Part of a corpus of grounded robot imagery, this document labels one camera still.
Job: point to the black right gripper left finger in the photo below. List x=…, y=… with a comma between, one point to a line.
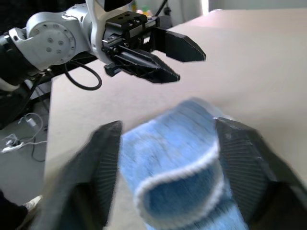
x=79, y=191

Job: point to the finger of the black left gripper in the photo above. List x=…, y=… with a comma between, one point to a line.
x=148, y=69
x=180, y=48

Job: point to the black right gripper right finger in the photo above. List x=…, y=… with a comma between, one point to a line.
x=261, y=182

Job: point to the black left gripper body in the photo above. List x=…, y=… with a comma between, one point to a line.
x=127, y=31

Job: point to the light blue towel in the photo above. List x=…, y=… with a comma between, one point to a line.
x=172, y=191

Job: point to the black background device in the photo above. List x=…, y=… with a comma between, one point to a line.
x=165, y=20

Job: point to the white shoe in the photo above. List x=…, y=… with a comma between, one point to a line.
x=32, y=202

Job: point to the white power strip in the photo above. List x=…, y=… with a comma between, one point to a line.
x=12, y=147

